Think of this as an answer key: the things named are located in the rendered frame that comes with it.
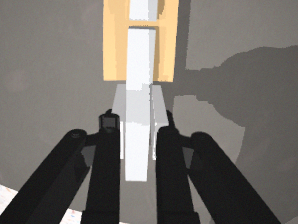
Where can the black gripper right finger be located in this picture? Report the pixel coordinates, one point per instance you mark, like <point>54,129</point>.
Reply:
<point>226,193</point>

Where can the white square stick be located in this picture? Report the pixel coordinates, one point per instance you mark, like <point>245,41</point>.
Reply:
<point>140,62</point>
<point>143,10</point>

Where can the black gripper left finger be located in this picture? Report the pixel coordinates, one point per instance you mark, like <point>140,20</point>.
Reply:
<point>48,193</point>

